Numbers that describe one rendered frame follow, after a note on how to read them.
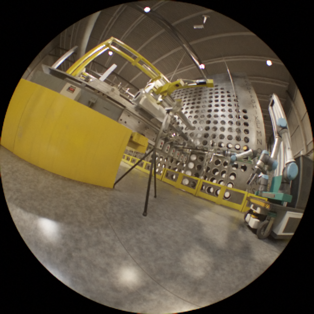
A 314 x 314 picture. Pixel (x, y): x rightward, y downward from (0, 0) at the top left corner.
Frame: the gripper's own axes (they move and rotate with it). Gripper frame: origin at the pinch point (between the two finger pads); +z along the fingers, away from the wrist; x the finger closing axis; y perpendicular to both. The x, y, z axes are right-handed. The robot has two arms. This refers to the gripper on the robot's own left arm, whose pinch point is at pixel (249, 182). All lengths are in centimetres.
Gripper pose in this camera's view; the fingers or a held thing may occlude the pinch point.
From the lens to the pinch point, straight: 94.6
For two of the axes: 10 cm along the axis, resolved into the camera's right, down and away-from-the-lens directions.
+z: -5.0, 8.2, 2.7
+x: -6.7, -1.7, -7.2
